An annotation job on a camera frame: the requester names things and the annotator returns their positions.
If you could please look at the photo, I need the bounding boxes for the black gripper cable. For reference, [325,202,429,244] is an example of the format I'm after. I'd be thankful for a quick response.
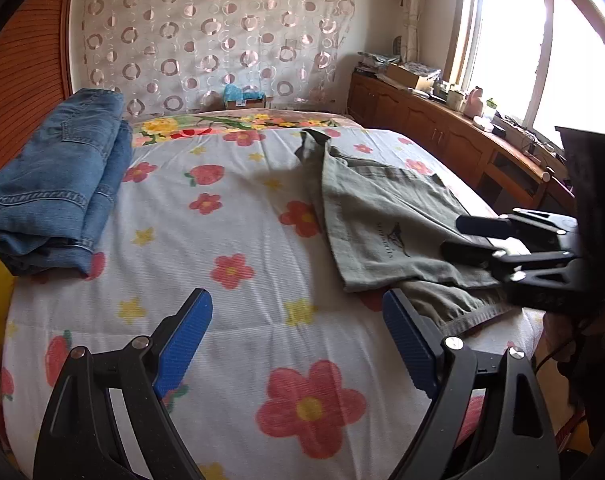
[532,327,585,377]

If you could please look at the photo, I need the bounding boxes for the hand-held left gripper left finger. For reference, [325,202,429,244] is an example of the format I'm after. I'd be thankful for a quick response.
[32,288,214,480]

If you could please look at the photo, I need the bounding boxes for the grey-green pants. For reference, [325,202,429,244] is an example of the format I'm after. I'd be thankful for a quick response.
[295,128,525,337]

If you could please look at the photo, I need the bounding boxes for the folded blue jeans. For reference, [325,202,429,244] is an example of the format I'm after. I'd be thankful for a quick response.
[0,88,134,279]

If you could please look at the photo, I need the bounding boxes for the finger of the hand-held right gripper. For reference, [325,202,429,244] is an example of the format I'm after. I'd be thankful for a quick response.
[456,209,581,252]
[441,240,590,314]

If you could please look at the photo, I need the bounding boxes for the cardboard box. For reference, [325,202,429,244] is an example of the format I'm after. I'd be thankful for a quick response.
[385,62,435,92]

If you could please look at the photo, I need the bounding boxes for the pink bottle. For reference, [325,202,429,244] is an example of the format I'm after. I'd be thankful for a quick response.
[465,86,487,116]

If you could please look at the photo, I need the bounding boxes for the floral bed blanket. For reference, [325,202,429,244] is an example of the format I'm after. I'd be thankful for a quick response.
[0,110,548,480]

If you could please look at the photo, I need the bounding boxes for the circle-patterned sheer curtain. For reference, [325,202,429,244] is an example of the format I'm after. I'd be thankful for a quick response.
[80,0,356,117]

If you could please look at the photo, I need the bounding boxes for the wooden slatted wardrobe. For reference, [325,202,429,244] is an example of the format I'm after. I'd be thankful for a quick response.
[0,0,80,181]

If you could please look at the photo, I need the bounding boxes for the beige window curtain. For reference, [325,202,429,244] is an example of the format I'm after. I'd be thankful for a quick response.
[392,0,430,64]

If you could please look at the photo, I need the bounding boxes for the window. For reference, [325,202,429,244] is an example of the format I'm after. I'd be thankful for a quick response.
[445,0,605,147]

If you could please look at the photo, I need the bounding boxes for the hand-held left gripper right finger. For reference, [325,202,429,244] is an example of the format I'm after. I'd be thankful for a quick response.
[382,287,564,480]

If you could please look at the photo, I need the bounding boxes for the wooden cabinet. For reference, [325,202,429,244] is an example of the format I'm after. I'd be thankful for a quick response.
[347,70,578,221]

